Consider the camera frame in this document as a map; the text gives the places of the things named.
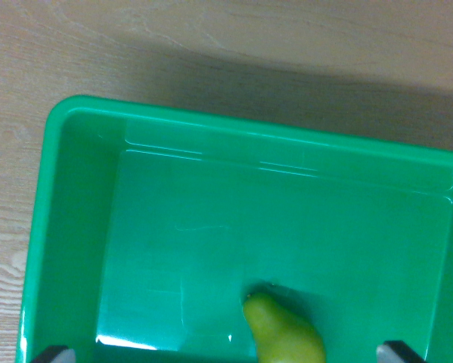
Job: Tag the green plastic bin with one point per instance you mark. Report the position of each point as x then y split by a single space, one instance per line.
211 234

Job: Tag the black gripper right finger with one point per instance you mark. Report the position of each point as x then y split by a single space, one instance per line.
396 353

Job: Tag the yellow-green toy pear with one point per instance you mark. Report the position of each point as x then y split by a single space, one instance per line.
283 332

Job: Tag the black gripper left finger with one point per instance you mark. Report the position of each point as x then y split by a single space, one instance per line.
56 355

